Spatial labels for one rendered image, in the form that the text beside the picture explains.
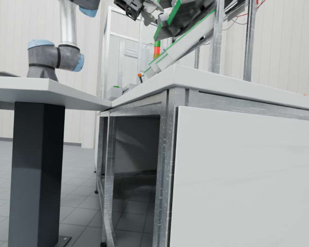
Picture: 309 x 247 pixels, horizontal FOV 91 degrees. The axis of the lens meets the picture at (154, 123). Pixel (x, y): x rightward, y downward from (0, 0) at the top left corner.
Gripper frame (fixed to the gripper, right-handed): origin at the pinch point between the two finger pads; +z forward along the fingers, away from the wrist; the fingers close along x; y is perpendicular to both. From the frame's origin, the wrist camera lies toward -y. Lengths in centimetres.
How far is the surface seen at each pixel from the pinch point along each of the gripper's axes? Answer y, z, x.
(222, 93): 39, 19, 46
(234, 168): 49, 29, 45
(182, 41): 16.5, 12.3, 18.8
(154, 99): 44, 10, 39
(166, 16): -0.2, 2.5, 1.8
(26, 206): 110, -12, -19
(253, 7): -12.7, 30.6, 18.8
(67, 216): 135, 9, -60
